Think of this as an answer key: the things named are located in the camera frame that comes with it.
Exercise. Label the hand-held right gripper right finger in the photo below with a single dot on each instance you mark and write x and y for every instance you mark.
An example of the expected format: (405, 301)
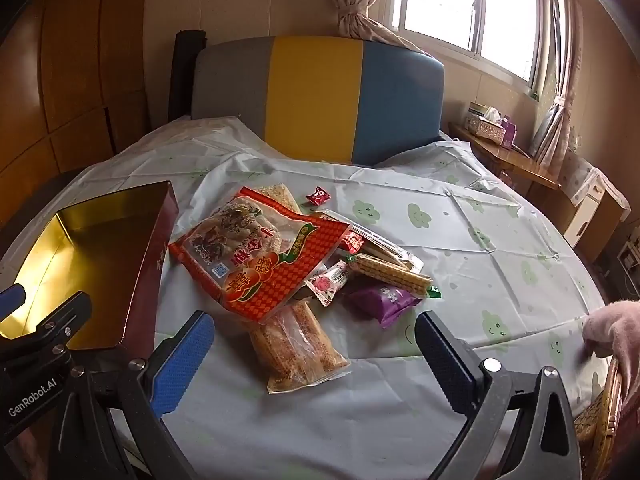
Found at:
(445, 362)

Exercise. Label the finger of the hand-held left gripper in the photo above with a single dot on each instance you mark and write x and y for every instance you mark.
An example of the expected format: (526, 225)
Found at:
(55, 317)
(10, 300)

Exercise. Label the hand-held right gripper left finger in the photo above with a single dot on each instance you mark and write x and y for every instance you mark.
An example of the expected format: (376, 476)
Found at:
(180, 362)

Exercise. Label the maroon gift box gold interior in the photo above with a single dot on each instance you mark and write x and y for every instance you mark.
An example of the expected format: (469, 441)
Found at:
(75, 260)

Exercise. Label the purple snack packet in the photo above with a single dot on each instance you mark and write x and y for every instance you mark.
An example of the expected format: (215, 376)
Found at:
(382, 302)

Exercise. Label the wafer packet green ends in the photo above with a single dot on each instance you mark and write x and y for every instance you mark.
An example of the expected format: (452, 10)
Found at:
(390, 270)

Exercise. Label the clear sesame brittle packet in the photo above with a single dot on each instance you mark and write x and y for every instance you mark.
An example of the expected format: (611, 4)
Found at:
(295, 350)

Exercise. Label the snack packets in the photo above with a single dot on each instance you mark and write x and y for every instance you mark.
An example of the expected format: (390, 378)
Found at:
(265, 260)

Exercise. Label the pink rose print packet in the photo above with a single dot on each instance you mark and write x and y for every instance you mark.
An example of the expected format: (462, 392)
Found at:
(327, 282)

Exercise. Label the puffed rice cracker packet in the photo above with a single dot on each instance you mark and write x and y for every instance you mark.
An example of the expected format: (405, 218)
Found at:
(280, 195)

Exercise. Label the small red candy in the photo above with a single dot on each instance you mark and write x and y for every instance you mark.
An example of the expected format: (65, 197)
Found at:
(318, 196)

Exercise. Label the cloud print tablecloth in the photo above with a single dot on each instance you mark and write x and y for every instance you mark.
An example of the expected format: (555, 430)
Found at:
(450, 240)

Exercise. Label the wicker chair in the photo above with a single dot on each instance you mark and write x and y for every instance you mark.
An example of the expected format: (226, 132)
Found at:
(597, 420)

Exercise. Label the person's pink fleece clothing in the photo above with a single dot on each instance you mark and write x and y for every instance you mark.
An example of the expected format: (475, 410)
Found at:
(612, 330)

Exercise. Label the white cabinet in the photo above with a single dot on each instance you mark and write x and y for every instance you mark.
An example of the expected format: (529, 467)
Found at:
(585, 225)

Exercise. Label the wooden side table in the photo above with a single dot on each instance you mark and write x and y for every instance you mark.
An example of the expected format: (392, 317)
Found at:
(505, 160)

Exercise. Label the spotted cloth cover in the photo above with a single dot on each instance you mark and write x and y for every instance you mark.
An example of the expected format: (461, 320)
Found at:
(595, 180)

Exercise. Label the small purple box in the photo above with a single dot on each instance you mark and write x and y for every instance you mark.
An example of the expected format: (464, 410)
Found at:
(508, 134)

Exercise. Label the patterned tissue box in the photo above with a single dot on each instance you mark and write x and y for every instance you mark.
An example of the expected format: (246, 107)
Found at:
(482, 127)

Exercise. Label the wooden wardrobe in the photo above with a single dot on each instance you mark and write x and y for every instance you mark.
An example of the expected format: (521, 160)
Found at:
(75, 60)

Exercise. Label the black padded object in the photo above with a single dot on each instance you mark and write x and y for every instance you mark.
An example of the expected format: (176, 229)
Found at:
(187, 75)

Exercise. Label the multicolour headboard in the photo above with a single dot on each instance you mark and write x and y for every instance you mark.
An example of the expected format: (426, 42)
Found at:
(315, 95)

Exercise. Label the long floral curtain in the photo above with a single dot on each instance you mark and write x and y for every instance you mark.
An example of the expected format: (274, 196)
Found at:
(565, 60)

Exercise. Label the window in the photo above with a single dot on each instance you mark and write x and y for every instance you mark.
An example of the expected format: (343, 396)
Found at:
(450, 5)

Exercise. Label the tied floral curtain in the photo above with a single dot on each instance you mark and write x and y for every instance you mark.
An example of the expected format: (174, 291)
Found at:
(360, 15)

